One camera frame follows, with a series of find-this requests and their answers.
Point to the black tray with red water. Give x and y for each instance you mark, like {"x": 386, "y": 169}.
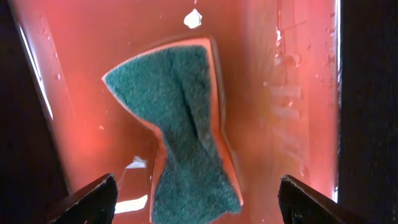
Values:
{"x": 279, "y": 69}

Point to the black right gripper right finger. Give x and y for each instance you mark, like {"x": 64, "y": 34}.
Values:
{"x": 301, "y": 204}

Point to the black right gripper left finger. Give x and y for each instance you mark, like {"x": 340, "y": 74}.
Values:
{"x": 95, "y": 203}

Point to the green and orange sponge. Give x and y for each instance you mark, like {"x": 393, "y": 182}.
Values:
{"x": 172, "y": 90}

